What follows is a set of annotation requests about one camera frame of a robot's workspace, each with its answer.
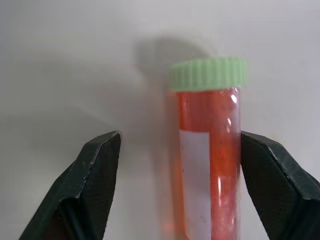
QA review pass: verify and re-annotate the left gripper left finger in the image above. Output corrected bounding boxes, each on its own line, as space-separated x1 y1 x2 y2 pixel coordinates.
18 130 122 240

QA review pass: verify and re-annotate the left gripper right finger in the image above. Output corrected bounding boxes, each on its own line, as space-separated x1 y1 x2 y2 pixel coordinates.
239 130 320 240

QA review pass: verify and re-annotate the red tube pale green cap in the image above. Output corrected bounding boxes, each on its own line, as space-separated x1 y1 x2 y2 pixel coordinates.
161 56 249 240

